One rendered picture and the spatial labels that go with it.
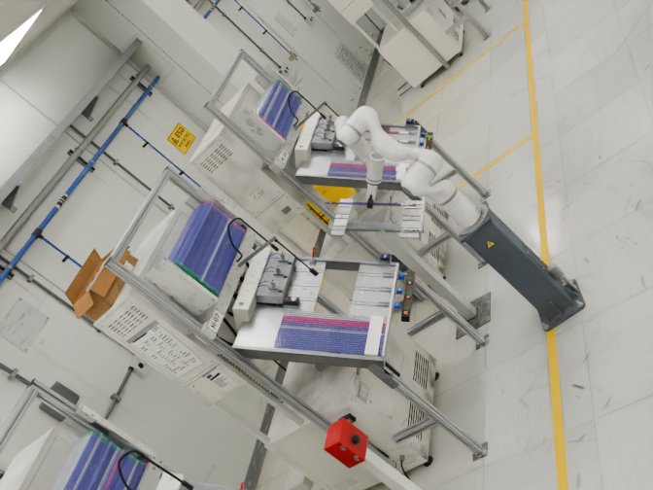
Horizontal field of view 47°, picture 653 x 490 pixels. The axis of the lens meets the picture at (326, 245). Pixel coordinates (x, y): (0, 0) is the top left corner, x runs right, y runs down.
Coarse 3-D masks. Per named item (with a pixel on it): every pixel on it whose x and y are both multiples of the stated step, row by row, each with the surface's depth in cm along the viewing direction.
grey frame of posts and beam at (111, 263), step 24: (168, 168) 386; (192, 192) 390; (120, 264) 330; (144, 288) 333; (168, 312) 339; (336, 312) 424; (456, 312) 413; (216, 336) 349; (480, 336) 419; (240, 360) 352; (264, 384) 359; (312, 408) 369; (432, 408) 352; (456, 432) 356
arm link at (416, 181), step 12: (420, 168) 350; (408, 180) 350; (420, 180) 349; (444, 180) 359; (408, 192) 353; (420, 192) 350; (432, 192) 352; (444, 192) 354; (456, 192) 356; (444, 204) 358
